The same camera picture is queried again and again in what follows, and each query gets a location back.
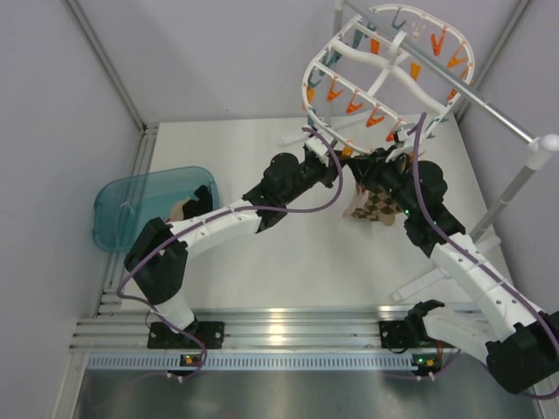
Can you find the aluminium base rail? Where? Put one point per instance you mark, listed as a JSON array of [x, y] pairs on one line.
[[260, 340]]

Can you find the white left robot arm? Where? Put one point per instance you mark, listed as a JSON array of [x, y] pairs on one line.
[[158, 259]]

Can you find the white round clip hanger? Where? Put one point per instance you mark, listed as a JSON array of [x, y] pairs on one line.
[[362, 86]]

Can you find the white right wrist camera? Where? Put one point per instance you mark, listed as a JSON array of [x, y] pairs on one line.
[[404, 143]]

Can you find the brown argyle sock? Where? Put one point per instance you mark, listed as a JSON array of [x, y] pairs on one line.
[[375, 206]]

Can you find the beige red patterned sock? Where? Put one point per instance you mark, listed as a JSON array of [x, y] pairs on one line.
[[179, 211]]

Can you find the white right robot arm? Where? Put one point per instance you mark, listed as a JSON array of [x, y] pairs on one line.
[[518, 341]]

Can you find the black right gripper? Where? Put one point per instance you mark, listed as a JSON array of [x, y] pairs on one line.
[[370, 167]]

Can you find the metal drying rack stand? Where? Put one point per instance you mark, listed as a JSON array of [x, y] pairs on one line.
[[445, 133]]

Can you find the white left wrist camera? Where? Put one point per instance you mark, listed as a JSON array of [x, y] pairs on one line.
[[319, 149]]

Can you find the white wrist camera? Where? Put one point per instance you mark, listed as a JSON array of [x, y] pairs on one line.
[[319, 149], [404, 143]]

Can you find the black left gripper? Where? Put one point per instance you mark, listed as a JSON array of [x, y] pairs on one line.
[[330, 173]]

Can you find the black sock in basket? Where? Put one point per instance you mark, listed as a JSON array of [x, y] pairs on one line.
[[202, 203]]

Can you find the teal plastic basket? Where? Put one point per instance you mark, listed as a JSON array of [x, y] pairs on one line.
[[123, 207]]

